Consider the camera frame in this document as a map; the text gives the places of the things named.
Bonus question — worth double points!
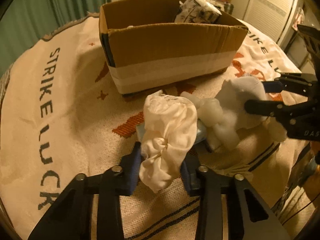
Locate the blue floral tissue pack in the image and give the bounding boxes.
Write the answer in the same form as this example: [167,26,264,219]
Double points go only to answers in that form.
[136,119,222,153]

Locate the brown cardboard box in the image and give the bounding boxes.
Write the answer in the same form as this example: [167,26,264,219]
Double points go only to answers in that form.
[99,0,248,94]

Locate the white cotton wad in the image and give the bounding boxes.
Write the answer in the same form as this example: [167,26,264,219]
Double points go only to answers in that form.
[181,92,240,151]

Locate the grey cloth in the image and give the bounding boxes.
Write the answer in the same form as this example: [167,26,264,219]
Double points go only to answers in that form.
[215,76,267,131]

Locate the cream strike lucky blanket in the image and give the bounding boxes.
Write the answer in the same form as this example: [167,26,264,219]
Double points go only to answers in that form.
[1,17,312,239]

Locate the white sliding wardrobe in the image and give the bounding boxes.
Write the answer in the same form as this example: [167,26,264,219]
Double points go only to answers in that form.
[232,0,300,46]

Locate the cream cloth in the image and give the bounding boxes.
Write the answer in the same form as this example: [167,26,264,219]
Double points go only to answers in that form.
[139,90,197,193]

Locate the floral printed fabric bundle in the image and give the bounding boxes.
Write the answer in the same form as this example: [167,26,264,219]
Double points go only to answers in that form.
[174,0,222,24]

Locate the green curtain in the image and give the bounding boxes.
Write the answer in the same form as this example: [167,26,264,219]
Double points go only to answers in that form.
[1,0,111,74]

